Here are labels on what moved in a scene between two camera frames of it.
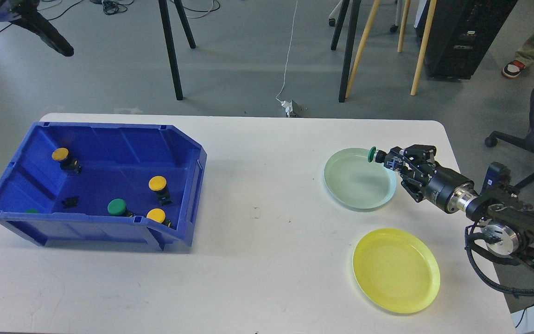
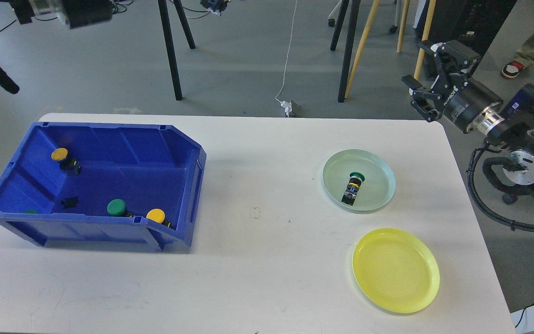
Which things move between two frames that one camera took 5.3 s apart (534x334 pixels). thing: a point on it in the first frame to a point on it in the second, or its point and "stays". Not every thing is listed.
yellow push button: x=61 y=155 stays
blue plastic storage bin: x=70 y=181 stays
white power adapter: x=288 y=106 stays
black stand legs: x=355 y=7 stays
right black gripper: x=423 y=177 to x=465 y=99
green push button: x=376 y=155 to x=355 y=181
